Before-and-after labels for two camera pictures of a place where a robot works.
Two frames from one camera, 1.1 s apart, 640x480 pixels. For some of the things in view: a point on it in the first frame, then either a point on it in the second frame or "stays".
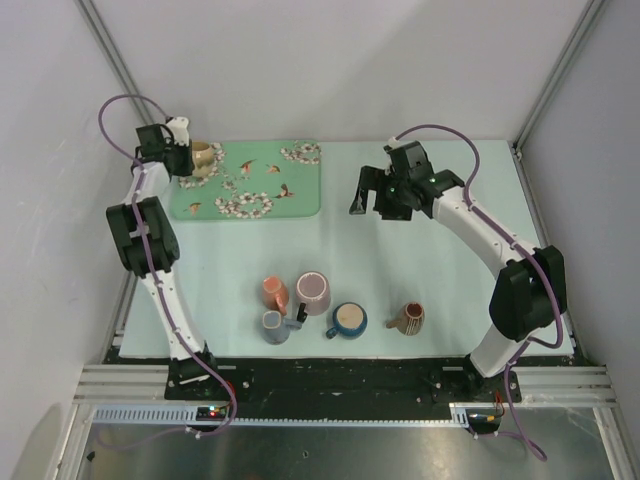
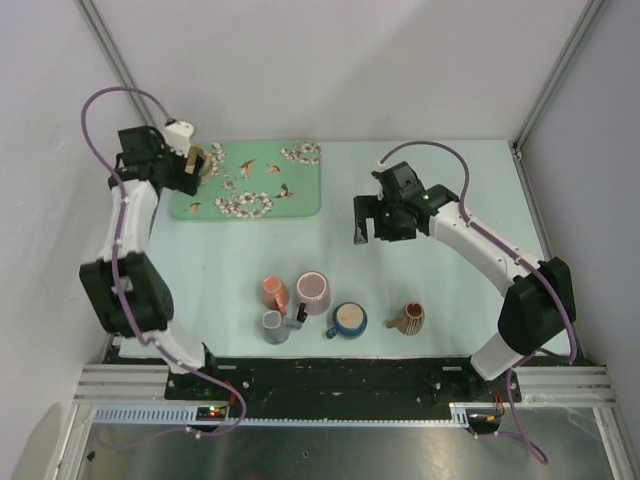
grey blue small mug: [277, 328] stays
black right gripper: [372, 179] → [367, 206]
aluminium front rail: [141, 384] stays
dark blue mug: [349, 320] stays
